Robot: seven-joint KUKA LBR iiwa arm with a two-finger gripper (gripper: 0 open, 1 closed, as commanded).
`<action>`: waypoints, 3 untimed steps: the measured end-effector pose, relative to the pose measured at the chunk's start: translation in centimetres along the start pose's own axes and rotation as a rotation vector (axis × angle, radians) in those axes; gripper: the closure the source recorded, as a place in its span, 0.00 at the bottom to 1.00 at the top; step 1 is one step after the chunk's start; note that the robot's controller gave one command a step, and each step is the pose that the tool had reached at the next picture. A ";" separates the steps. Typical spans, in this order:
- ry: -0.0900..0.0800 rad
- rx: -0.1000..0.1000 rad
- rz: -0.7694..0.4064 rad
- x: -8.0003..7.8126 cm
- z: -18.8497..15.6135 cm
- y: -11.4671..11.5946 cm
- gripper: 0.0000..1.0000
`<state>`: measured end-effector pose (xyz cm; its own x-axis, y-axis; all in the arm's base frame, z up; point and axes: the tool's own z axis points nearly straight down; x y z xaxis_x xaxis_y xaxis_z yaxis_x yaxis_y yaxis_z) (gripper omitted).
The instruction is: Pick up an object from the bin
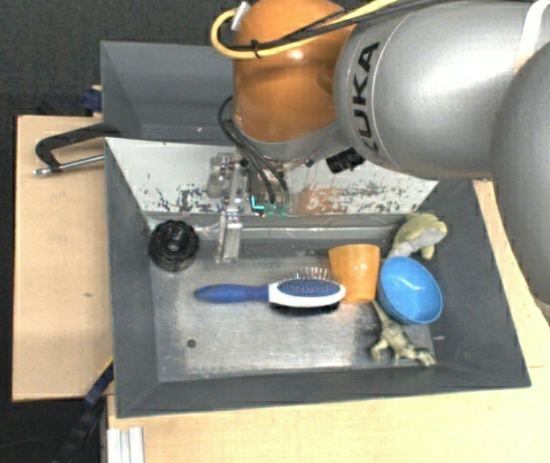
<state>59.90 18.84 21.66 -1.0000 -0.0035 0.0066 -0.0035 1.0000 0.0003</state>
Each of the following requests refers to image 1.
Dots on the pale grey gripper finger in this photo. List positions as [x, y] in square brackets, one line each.
[234, 241]
[222, 244]

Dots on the black ribbed round knob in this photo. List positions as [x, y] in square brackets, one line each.
[173, 246]

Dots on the blue and white hairbrush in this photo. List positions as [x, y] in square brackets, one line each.
[304, 293]

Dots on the grey metal bin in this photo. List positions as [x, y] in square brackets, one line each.
[265, 345]

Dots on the orange cup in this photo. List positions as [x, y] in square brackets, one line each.
[356, 273]

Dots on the brown cardboard board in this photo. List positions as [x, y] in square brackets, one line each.
[58, 268]

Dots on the blue bowl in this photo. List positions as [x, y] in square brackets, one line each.
[410, 292]

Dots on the pale green plush toy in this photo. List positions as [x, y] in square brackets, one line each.
[420, 234]

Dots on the green toy dinosaur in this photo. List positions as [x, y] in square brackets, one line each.
[398, 340]

